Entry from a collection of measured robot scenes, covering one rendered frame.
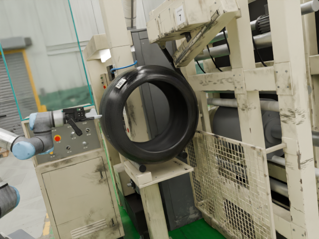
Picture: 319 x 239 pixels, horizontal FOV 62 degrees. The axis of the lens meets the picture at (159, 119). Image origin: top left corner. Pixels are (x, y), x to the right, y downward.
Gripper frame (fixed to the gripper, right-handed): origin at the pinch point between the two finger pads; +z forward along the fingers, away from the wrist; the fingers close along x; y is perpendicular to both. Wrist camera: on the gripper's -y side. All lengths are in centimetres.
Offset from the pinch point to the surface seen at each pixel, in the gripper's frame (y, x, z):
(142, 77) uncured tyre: 20.4, -12.5, 23.8
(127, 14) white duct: 77, 77, 44
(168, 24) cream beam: 49, -11, 43
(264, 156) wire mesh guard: -22, -58, 66
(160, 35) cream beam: 46, 5, 44
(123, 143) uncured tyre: -15.2, -12.1, 9.5
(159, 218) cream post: -88, 29, 40
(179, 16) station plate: 50, -26, 43
